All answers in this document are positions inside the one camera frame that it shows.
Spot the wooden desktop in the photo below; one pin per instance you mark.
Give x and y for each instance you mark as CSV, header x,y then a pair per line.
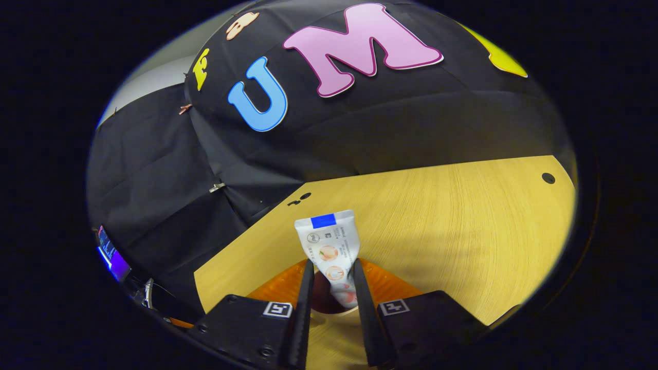
x,y
452,231

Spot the silver cloth clip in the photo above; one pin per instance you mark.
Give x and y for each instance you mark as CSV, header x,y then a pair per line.
x,y
217,187

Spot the lit computer monitor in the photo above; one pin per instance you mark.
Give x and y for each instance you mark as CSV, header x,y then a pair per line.
x,y
114,257

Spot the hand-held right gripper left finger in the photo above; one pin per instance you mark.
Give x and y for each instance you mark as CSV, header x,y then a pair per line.
x,y
303,318

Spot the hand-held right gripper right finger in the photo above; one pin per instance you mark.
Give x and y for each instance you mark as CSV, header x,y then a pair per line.
x,y
367,318

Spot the copper cloth clip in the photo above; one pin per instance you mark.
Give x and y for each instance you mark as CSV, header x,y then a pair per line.
x,y
185,109

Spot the white toothpaste tube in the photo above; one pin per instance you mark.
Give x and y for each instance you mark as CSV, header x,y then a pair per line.
x,y
329,241

